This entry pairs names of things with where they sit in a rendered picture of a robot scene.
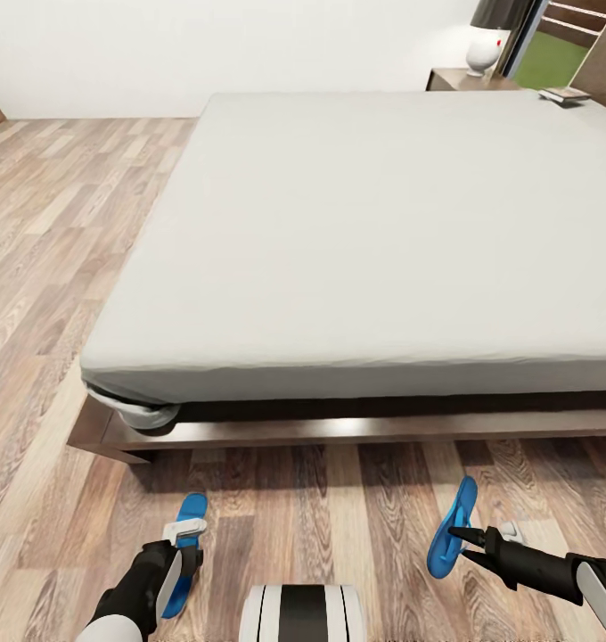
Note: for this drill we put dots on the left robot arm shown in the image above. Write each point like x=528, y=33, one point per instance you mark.
x=132, y=611

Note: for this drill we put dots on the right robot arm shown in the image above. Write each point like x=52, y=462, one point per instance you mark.
x=574, y=578

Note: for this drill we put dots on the nightstand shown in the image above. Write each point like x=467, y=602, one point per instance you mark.
x=458, y=79

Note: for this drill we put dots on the sandal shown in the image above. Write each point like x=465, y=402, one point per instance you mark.
x=446, y=547
x=194, y=507

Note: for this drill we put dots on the hardback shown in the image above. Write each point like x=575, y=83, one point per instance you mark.
x=564, y=94

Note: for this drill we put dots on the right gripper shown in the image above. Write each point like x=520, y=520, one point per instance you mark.
x=515, y=564

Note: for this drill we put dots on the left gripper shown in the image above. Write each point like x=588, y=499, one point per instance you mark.
x=192, y=558

